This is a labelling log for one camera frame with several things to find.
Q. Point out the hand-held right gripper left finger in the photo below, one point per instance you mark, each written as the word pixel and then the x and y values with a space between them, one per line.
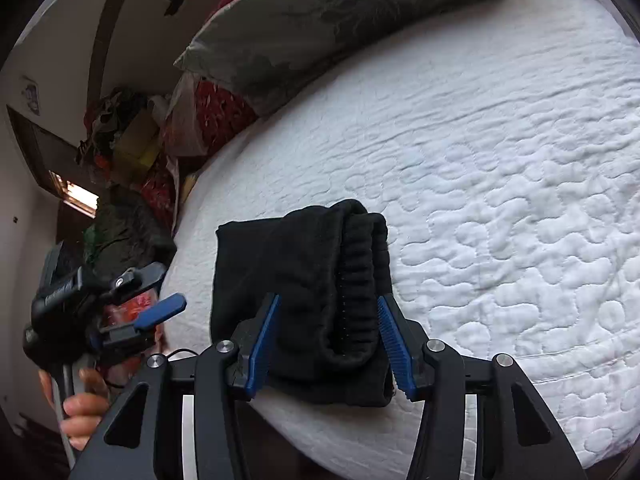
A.
pixel 262 345

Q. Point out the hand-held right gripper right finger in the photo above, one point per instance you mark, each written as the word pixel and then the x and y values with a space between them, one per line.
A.
pixel 395 345

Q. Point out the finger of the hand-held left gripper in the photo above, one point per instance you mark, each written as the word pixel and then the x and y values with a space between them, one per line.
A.
pixel 135 280
pixel 160 309

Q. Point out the black pants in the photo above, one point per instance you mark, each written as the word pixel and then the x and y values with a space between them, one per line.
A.
pixel 280 260

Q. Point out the person's left hand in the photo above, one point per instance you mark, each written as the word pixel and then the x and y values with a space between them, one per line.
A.
pixel 82 412

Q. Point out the orange plastic packet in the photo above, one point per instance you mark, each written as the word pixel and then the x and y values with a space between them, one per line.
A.
pixel 125 311

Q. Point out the dark green jacket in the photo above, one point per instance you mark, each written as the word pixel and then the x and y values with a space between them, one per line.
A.
pixel 125 232

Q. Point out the small yellow packet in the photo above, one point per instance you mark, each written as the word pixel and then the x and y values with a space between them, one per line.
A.
pixel 188 185

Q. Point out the yellow cardboard box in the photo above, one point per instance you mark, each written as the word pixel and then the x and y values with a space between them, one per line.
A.
pixel 137 140

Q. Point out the clear plastic bag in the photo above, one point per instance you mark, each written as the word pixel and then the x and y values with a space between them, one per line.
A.
pixel 182 120

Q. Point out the white quilted mattress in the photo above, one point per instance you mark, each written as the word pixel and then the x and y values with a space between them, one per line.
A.
pixel 500 185

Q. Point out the grey floral pillow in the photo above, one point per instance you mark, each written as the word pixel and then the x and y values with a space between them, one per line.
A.
pixel 300 35

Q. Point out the dark wooden door frame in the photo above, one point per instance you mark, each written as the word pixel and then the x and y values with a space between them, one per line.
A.
pixel 45 160

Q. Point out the wall sticker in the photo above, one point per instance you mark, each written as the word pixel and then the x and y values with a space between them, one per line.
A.
pixel 32 94

